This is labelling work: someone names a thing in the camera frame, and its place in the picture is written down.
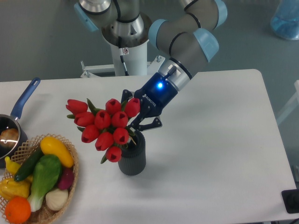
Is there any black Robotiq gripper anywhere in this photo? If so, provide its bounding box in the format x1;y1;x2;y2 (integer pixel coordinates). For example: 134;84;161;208
121;72;178;132

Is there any red tulip bouquet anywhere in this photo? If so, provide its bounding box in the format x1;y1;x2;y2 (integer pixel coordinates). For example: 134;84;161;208
66;98;140;163

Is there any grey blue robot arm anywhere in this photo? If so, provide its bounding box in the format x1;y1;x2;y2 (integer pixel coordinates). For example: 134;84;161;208
74;0;228;131

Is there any dark grey ribbed vase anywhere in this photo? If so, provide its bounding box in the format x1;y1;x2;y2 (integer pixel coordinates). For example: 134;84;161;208
118;131;146;176

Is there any yellow squash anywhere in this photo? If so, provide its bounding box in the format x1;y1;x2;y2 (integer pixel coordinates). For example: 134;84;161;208
40;136;74;168

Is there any purple sweet potato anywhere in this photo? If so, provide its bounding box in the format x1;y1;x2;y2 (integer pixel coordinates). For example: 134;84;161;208
57;168;74;190

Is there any green bok choy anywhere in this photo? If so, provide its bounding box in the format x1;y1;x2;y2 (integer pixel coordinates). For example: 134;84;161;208
28;154;62;212

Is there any woven wicker basket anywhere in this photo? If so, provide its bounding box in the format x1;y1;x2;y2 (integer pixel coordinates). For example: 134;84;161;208
10;133;79;224

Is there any white garlic bulb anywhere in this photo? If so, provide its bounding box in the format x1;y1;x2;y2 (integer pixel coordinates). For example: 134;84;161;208
46;189;68;211

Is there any dark green cucumber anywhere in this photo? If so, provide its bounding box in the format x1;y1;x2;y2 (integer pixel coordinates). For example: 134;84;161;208
14;147;44;182

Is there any fried food piece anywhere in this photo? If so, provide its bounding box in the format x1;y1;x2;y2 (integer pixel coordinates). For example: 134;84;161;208
0;128;19;148

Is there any orange fruit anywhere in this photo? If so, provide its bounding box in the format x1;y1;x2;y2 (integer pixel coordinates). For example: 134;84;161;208
5;196;31;224

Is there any blue transparent water bottle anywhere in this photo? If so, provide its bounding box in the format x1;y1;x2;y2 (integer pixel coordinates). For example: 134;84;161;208
270;0;299;40

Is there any black device at edge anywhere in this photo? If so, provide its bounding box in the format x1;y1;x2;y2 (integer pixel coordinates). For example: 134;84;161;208
281;189;299;214

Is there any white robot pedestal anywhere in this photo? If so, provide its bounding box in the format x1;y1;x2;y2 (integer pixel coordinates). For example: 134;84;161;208
81;43;173;78

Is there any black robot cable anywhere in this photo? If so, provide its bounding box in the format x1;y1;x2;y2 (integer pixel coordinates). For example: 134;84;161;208
118;36;129;76

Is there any blue handled saucepan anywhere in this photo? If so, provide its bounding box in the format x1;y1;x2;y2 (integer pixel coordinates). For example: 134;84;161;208
0;77;41;168

